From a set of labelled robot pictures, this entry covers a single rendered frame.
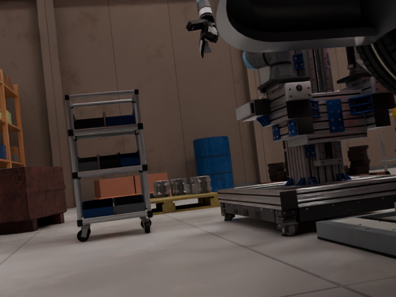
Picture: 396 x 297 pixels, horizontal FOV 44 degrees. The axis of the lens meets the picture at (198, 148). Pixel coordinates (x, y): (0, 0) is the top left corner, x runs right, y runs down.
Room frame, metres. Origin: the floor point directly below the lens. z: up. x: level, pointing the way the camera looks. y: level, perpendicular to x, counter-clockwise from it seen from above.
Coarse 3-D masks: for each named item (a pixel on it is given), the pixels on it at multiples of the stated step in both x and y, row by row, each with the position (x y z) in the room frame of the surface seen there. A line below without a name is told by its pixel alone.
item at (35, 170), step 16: (0, 176) 4.63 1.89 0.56; (16, 176) 4.61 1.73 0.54; (32, 176) 4.76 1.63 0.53; (48, 176) 5.12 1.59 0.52; (0, 192) 4.63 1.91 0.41; (16, 192) 4.61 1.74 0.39; (32, 192) 4.73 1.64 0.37; (48, 192) 5.08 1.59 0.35; (64, 192) 5.49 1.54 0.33; (0, 208) 4.63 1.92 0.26; (16, 208) 4.61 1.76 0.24; (32, 208) 4.70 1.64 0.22; (48, 208) 5.04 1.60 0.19; (64, 208) 5.44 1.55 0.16; (0, 224) 4.73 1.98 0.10; (16, 224) 4.71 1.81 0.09; (32, 224) 4.69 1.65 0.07; (48, 224) 5.36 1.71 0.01
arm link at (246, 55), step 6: (246, 54) 2.74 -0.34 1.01; (252, 54) 2.71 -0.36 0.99; (258, 54) 2.69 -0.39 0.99; (246, 60) 2.74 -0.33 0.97; (252, 60) 2.72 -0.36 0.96; (258, 60) 2.70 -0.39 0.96; (246, 66) 2.77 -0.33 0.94; (252, 66) 2.74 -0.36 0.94; (258, 66) 2.73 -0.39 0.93; (264, 66) 2.73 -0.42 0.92
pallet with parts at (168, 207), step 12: (168, 180) 5.67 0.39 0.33; (180, 180) 5.64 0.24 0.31; (192, 180) 5.67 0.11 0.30; (204, 180) 5.40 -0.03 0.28; (156, 192) 5.61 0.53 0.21; (168, 192) 5.63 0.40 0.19; (180, 192) 5.63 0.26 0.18; (192, 192) 5.51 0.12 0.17; (204, 192) 5.41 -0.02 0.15; (216, 192) 5.33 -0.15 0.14; (156, 204) 5.69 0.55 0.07; (168, 204) 5.03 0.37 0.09; (192, 204) 5.77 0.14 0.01; (204, 204) 5.44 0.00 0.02; (216, 204) 5.11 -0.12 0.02
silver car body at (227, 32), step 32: (224, 0) 1.19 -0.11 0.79; (256, 0) 1.49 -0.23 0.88; (288, 0) 1.52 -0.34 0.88; (320, 0) 1.54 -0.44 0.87; (352, 0) 1.56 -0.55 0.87; (384, 0) 1.47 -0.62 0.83; (224, 32) 1.43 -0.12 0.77; (256, 32) 1.46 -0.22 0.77; (288, 32) 1.49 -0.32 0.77; (320, 32) 1.51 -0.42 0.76; (352, 32) 1.53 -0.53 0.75; (384, 32) 1.51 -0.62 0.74
